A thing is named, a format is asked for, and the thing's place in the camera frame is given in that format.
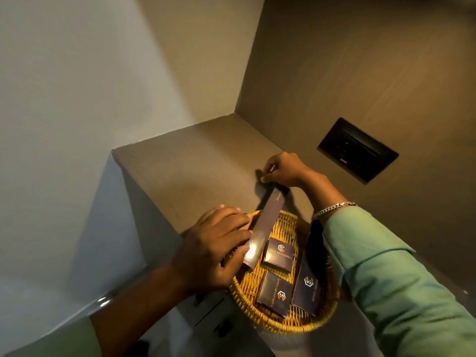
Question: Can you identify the person's right hand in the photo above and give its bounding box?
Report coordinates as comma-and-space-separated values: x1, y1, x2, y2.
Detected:
260, 152, 315, 189

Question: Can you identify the person's left hand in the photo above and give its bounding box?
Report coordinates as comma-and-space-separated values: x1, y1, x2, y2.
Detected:
170, 205, 254, 297

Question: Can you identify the long dark slim box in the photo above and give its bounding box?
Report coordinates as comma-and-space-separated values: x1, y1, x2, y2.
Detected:
242, 186, 290, 270

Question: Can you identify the person's right forearm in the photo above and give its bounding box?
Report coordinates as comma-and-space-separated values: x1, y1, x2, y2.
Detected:
300, 171, 476, 357

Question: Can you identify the person's left forearm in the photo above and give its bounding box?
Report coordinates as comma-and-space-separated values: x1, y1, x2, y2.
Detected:
90, 265, 186, 357

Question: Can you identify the wooden cabinet with drawers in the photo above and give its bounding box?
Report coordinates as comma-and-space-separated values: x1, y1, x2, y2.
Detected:
112, 113, 376, 357

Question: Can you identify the small square dark box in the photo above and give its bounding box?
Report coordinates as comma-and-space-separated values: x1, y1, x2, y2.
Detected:
262, 237, 295, 273
255, 270, 295, 319

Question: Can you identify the yellow wicker basket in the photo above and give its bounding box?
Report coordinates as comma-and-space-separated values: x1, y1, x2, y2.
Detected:
228, 209, 341, 334

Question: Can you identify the rectangular dark box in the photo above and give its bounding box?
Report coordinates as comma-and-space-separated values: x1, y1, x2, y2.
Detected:
291, 261, 325, 317

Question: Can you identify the silver chain bracelet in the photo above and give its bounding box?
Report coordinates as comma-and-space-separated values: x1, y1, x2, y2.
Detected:
312, 202, 358, 220

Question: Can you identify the black wall socket panel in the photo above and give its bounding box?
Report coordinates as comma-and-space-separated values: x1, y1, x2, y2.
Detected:
317, 117, 399, 183

